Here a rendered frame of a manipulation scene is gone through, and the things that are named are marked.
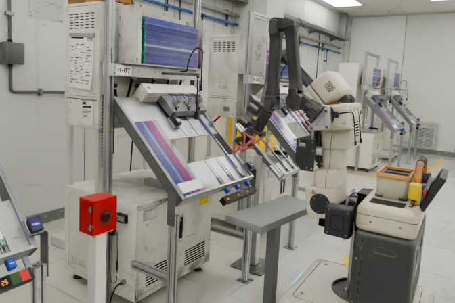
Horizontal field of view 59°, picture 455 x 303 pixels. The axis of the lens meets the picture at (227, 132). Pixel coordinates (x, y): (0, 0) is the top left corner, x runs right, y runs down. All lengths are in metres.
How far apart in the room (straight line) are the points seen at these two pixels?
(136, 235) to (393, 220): 1.31
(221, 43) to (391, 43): 6.67
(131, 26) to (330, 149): 1.27
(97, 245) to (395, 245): 1.28
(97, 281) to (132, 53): 1.20
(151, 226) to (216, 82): 1.67
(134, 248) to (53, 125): 1.80
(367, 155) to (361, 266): 4.89
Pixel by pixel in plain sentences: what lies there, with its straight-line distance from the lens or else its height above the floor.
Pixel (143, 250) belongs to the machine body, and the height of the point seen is 0.35.
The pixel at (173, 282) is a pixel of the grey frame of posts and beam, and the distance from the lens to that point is 2.17.
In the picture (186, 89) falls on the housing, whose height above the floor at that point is 1.25.
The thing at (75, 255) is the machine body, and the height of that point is 0.18.
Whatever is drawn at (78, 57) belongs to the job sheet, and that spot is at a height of 1.41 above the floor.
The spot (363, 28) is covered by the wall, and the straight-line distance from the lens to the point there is 10.07.
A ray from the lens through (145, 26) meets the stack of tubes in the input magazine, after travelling 2.39.
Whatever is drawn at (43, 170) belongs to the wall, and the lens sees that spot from 3.85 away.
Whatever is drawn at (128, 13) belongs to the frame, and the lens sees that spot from 2.41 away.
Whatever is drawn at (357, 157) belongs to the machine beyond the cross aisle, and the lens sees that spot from 6.78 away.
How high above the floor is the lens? 1.30
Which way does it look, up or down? 7 degrees down
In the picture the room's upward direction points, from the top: 3 degrees clockwise
